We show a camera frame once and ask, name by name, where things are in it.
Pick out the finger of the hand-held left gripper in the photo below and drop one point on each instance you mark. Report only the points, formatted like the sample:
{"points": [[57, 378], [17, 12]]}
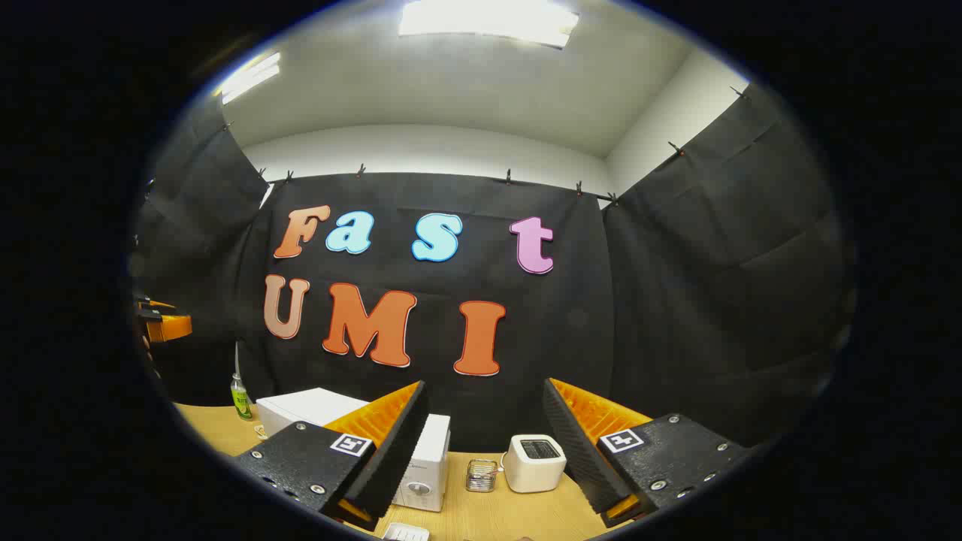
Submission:
{"points": [[159, 304], [174, 328]]}

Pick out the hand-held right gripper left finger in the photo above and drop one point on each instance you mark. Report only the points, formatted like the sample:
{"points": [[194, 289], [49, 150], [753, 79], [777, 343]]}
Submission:
{"points": [[398, 458]]}

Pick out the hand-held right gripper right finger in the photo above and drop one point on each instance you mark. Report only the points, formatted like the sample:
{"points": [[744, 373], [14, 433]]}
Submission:
{"points": [[579, 451]]}

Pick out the white toaster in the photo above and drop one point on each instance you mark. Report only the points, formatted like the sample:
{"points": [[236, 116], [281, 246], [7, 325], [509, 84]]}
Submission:
{"points": [[533, 469]]}

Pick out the clear glass toothpick holder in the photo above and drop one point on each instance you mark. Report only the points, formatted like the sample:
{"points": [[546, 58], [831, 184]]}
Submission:
{"points": [[481, 476]]}

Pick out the green label drink bottle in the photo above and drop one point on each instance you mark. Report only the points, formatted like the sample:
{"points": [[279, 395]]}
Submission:
{"points": [[241, 402]]}

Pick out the black backdrop cloth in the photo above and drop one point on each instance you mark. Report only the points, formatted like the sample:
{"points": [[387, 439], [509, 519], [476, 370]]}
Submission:
{"points": [[676, 300]]}

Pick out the narrow ceiling light strip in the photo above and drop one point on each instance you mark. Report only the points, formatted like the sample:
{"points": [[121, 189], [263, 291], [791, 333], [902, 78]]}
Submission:
{"points": [[252, 75]]}

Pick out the row of black cloth clips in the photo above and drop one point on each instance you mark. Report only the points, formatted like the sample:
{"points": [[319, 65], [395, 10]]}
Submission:
{"points": [[508, 177]]}

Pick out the wide ceiling light panel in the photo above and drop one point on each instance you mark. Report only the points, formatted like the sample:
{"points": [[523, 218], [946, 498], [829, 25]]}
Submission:
{"points": [[488, 21]]}

